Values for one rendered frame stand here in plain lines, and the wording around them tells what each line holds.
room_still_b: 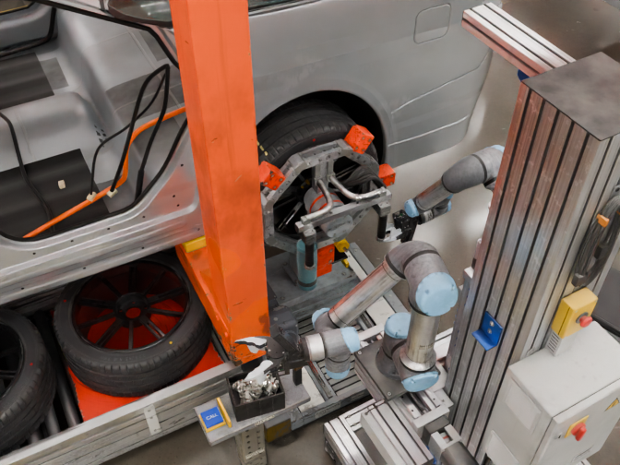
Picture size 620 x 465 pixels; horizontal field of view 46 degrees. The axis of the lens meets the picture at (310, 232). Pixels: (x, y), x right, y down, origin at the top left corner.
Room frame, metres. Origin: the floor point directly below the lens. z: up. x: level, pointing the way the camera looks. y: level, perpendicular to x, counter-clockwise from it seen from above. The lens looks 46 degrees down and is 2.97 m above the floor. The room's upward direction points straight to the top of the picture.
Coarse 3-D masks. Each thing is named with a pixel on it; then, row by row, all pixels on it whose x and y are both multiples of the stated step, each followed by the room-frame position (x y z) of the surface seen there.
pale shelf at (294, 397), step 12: (288, 384) 1.58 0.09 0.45; (228, 396) 1.52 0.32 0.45; (288, 396) 1.52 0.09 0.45; (300, 396) 1.52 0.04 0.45; (204, 408) 1.47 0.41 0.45; (228, 408) 1.47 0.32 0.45; (288, 408) 1.47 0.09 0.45; (252, 420) 1.41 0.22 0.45; (264, 420) 1.42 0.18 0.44; (204, 432) 1.37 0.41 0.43; (216, 432) 1.36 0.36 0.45; (228, 432) 1.36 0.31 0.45; (240, 432) 1.37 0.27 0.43
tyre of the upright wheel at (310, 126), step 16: (272, 112) 2.42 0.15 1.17; (288, 112) 2.41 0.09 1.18; (304, 112) 2.41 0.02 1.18; (320, 112) 2.42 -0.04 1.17; (336, 112) 2.47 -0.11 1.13; (256, 128) 2.36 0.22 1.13; (272, 128) 2.33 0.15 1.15; (288, 128) 2.31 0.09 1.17; (304, 128) 2.30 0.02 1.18; (320, 128) 2.30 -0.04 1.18; (336, 128) 2.33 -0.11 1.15; (272, 144) 2.26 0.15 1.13; (288, 144) 2.23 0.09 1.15; (304, 144) 2.26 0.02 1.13; (272, 160) 2.19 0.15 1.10
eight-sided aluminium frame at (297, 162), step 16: (336, 144) 2.28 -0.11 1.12; (288, 160) 2.19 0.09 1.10; (304, 160) 2.17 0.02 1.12; (320, 160) 2.20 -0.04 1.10; (352, 160) 2.27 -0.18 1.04; (368, 160) 2.30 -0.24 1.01; (288, 176) 2.13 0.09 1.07; (272, 192) 2.11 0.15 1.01; (272, 208) 2.10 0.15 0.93; (368, 208) 2.31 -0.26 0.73; (272, 224) 2.09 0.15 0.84; (352, 224) 2.28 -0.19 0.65; (272, 240) 2.09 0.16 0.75; (288, 240) 2.17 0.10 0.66; (320, 240) 2.21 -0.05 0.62; (336, 240) 2.24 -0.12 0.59
